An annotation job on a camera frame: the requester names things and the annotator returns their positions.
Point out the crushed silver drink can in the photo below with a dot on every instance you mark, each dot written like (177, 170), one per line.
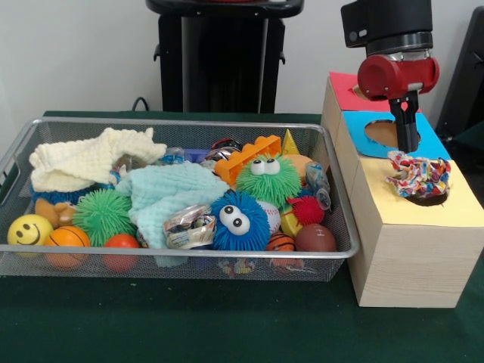
(189, 227)

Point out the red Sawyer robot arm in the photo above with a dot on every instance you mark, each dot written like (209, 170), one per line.
(389, 22)

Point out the wooden box with three holes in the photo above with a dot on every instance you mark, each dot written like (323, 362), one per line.
(416, 264)

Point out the light blue cloth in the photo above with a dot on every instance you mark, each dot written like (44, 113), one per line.
(170, 193)

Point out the small red-orange ball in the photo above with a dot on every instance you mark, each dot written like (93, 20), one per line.
(121, 242)

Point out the cream cloth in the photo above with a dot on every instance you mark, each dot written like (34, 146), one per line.
(75, 162)

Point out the blue spiky toy with eyes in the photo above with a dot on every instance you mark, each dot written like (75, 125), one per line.
(238, 234)

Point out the brown toy football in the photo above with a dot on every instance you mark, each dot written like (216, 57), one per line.
(315, 238)

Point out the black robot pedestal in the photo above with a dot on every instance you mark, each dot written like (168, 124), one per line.
(227, 56)

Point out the green spiky toy with eyes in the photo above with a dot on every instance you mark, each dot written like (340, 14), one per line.
(280, 185)

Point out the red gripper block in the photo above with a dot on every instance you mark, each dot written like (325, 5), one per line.
(393, 79)

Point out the clear mesh bin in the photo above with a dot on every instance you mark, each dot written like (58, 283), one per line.
(170, 130)

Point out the orange toothed toy block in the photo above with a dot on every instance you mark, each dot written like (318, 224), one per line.
(242, 162)

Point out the dark green table cloth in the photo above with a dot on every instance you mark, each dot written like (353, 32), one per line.
(469, 151)
(189, 325)

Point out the multicolour patterned cloth scrap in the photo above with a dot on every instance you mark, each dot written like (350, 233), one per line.
(419, 177)

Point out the orange toy basketball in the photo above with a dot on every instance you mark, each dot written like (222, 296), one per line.
(68, 238)

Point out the black flat stand bar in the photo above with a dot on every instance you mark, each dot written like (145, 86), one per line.
(461, 75)

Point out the yellow smiley ball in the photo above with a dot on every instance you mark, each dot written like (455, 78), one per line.
(30, 230)

